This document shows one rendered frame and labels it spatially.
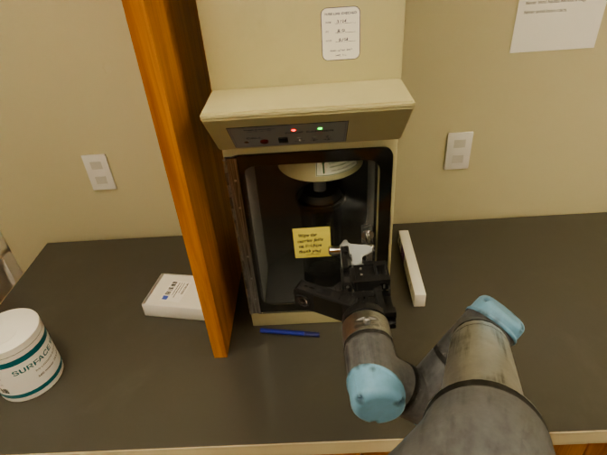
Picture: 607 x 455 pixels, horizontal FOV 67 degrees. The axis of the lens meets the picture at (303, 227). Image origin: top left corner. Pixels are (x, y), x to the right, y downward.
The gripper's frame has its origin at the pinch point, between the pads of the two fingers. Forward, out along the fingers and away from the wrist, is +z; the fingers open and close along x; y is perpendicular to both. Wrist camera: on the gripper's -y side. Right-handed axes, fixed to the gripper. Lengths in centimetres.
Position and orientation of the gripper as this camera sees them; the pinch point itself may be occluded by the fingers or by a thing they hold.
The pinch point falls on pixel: (341, 249)
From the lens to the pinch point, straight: 90.4
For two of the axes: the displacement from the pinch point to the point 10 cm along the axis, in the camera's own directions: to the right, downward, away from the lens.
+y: 10.0, -0.8, -0.5
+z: -0.1, -5.7, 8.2
